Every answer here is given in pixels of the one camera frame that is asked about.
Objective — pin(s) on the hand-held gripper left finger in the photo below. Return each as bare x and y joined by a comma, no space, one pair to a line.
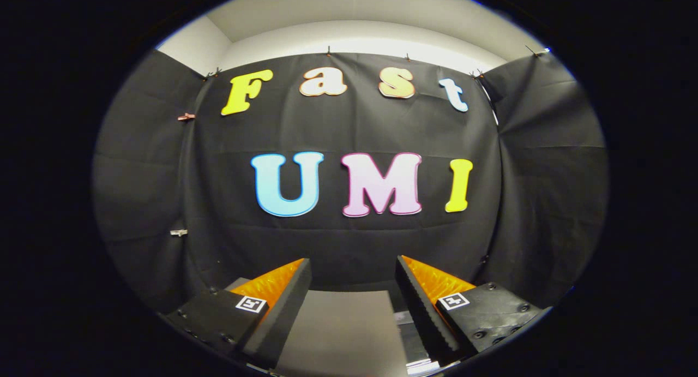
278,322

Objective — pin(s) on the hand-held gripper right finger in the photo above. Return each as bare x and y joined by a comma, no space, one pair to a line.
422,317

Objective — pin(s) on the dark grey washing machine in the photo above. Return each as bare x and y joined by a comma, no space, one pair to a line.
422,367

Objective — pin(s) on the silver cloth clip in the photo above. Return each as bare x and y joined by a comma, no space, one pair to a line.
178,232

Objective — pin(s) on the pink cloth clip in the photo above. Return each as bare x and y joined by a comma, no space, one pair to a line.
186,117

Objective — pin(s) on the row of small black clips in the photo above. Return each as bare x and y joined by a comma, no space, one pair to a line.
329,51

